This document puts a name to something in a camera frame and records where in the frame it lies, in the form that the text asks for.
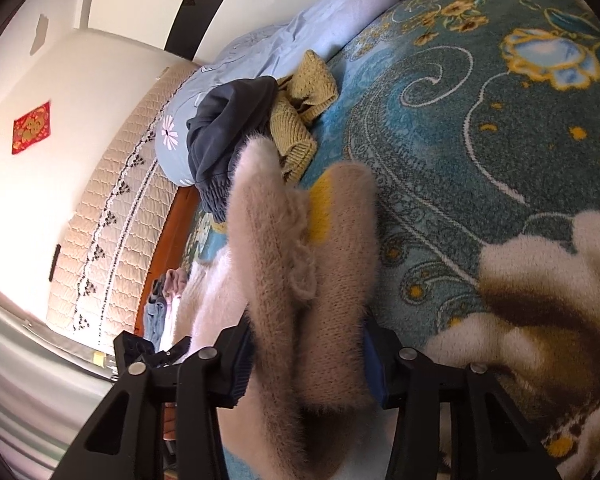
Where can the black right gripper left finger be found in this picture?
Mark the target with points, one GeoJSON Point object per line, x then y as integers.
{"type": "Point", "coordinates": [153, 417]}

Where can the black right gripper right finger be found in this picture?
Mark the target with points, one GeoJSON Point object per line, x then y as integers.
{"type": "Point", "coordinates": [490, 437]}

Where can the fuzzy beige cartoon sweater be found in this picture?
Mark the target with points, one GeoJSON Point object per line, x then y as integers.
{"type": "Point", "coordinates": [301, 267]}

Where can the folded grey-blue garment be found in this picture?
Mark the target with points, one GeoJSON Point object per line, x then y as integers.
{"type": "Point", "coordinates": [153, 318]}

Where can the folded pink garment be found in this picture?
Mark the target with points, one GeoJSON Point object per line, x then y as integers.
{"type": "Point", "coordinates": [174, 284]}

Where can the beige quilted mattress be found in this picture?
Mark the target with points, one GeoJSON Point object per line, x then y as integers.
{"type": "Point", "coordinates": [106, 250]}

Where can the dark grey-blue pants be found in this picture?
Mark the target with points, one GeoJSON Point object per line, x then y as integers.
{"type": "Point", "coordinates": [225, 118]}

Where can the mustard yellow knit garment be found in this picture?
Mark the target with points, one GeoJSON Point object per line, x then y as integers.
{"type": "Point", "coordinates": [301, 98]}

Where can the teal floral bed blanket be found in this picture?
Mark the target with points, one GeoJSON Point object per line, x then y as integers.
{"type": "Point", "coordinates": [480, 122]}

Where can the light blue floral duvet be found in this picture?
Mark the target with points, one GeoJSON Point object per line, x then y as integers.
{"type": "Point", "coordinates": [274, 50]}

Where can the orange wooden bed frame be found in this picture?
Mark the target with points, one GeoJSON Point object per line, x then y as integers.
{"type": "Point", "coordinates": [170, 246]}

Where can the red square wall decoration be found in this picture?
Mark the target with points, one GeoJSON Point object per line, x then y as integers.
{"type": "Point", "coordinates": [31, 128]}

